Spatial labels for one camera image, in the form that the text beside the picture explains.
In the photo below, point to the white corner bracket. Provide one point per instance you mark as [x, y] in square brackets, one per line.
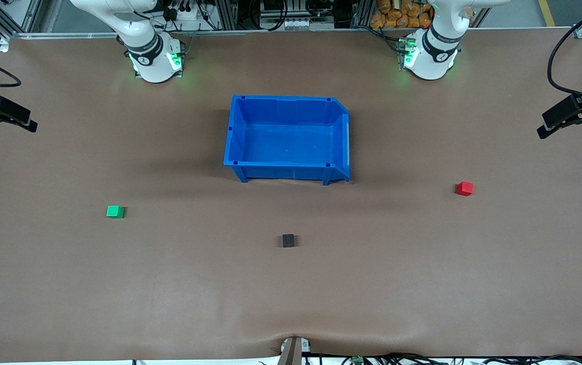
[4, 44]

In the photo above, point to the small green circuit board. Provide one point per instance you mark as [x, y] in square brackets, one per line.
[356, 360]

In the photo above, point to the black cube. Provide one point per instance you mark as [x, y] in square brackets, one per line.
[288, 240]

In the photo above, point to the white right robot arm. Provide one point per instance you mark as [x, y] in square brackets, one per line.
[145, 48]

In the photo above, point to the blue plastic storage bin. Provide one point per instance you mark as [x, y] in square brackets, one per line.
[285, 142]

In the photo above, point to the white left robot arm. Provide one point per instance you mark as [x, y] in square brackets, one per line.
[435, 48]

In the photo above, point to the white power strip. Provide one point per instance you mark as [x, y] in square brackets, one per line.
[187, 13]

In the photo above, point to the green cube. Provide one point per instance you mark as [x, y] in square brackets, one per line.
[114, 211]

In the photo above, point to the orange snack bag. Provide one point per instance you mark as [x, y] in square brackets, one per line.
[397, 15]

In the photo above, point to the aluminium table edge rail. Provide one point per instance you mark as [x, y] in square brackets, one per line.
[280, 32]

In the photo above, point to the red cube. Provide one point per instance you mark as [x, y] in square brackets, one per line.
[464, 188]

